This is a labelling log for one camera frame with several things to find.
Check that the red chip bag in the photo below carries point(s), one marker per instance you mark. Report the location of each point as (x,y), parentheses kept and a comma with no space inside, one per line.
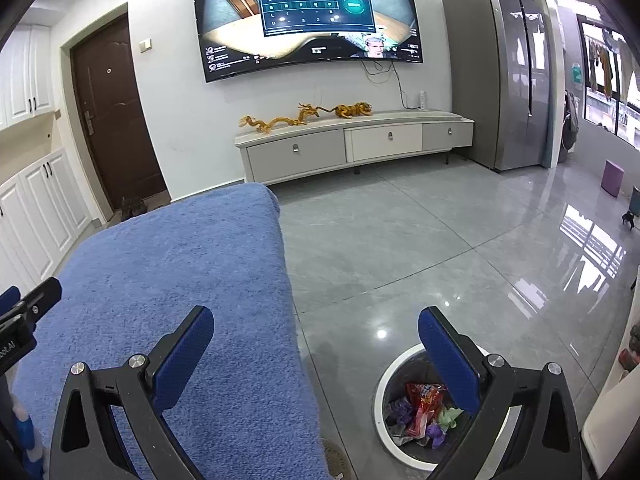
(427,402)

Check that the blue fluffy cloth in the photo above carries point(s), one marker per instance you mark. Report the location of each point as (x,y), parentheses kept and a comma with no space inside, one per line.
(248,410)

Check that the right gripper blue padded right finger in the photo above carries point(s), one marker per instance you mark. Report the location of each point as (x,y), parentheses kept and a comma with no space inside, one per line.
(456,359)

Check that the blue white gloved hand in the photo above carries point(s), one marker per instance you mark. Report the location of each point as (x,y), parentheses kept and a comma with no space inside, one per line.
(24,441)

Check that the brown entrance door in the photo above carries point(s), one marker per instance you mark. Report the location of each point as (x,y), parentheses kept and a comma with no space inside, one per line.
(111,114)

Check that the white round trash bin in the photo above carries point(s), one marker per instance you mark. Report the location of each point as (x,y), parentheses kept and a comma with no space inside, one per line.
(413,413)

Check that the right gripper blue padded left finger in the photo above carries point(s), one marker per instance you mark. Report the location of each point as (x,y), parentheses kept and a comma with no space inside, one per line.
(173,359)

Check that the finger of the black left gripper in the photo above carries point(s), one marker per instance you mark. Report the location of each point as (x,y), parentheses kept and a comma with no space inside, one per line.
(19,311)

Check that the white low tv cabinet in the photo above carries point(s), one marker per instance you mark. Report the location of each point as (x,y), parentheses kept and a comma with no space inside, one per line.
(332,144)

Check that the small purple paper wad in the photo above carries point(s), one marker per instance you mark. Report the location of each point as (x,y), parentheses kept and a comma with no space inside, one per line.
(436,434)

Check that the golden dragon ornament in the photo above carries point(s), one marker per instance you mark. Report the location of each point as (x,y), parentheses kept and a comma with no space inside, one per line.
(305,111)

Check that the purple paper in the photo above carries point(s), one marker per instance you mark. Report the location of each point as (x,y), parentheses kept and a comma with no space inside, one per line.
(398,412)

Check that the white shoe cabinet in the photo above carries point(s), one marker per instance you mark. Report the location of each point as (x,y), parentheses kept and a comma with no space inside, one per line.
(42,210)

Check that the green plastic bag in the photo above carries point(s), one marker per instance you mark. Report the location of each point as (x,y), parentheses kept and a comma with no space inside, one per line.
(447,418)

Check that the grey refrigerator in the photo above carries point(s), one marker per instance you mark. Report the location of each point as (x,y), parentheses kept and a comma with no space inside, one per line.
(500,79)

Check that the dark shoes pair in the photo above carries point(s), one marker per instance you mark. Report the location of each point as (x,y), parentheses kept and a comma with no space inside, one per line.
(132,207)

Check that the purple square stool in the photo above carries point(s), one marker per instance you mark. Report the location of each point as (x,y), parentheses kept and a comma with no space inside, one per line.
(612,178)

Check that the wall mounted television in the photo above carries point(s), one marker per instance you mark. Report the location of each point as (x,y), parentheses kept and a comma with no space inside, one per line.
(241,36)

